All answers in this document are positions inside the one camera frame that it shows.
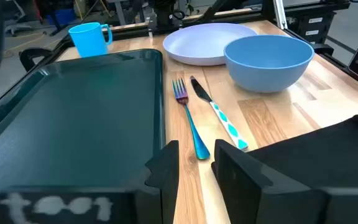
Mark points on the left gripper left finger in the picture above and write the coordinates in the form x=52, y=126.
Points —
x=154, y=205

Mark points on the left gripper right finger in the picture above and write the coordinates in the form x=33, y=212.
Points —
x=259, y=205

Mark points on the iridescent teal metal fork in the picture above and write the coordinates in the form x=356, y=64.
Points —
x=201, y=151

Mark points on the blue plastic bowl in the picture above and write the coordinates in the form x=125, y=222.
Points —
x=266, y=71

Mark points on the lilac plastic plate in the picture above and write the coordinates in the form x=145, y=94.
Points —
x=197, y=43

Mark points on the bright blue plastic mug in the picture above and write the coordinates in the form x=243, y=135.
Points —
x=89, y=40

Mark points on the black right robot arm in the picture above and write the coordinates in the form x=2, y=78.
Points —
x=165, y=12

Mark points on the dark green plastic tray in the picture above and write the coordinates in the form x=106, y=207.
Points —
x=73, y=124

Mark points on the black drawer cabinet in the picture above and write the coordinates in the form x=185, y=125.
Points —
x=315, y=26

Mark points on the blue storage bin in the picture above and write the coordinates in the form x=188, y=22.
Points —
x=61, y=17

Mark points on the grey chair base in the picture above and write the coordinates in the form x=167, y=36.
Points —
x=19, y=28

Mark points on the aluminium extrusion post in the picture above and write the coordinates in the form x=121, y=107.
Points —
x=280, y=14

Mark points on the black frame clamp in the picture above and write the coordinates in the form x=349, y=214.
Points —
x=26, y=56

